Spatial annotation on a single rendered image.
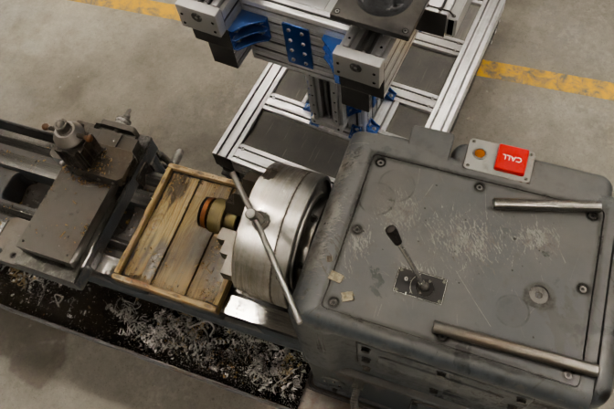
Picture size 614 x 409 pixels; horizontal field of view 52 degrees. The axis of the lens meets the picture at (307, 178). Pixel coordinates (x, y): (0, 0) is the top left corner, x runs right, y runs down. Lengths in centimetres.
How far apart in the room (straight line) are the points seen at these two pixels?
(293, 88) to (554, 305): 179
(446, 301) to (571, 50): 221
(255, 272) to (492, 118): 183
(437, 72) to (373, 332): 178
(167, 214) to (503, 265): 93
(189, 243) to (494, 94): 177
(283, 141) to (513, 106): 107
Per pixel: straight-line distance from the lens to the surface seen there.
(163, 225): 175
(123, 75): 330
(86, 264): 175
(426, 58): 284
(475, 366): 118
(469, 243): 125
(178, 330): 195
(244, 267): 133
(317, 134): 261
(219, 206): 146
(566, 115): 302
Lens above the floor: 239
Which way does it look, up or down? 61 degrees down
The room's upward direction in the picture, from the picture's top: 11 degrees counter-clockwise
